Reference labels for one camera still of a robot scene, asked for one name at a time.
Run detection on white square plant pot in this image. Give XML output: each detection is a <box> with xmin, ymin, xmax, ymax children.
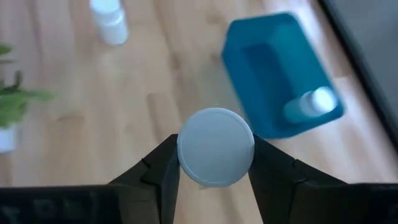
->
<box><xmin>0</xmin><ymin>124</ymin><xmax>19</xmax><ymax>154</ymax></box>

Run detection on wide white pill bottle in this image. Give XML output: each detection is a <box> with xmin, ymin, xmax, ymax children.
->
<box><xmin>176</xmin><ymin>107</ymin><xmax>256</xmax><ymax>189</ymax></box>

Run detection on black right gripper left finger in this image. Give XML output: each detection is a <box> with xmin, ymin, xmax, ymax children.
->
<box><xmin>108</xmin><ymin>133</ymin><xmax>182</xmax><ymax>224</ymax></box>

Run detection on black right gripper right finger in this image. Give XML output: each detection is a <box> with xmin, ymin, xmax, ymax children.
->
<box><xmin>248</xmin><ymin>134</ymin><xmax>348</xmax><ymax>224</ymax></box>

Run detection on green leafy artificial plant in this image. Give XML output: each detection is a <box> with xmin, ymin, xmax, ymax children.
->
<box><xmin>0</xmin><ymin>43</ymin><xmax>56</xmax><ymax>129</ymax></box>

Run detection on blue plastic basket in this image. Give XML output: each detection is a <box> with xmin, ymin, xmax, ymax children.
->
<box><xmin>221</xmin><ymin>11</ymin><xmax>346</xmax><ymax>139</ymax></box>

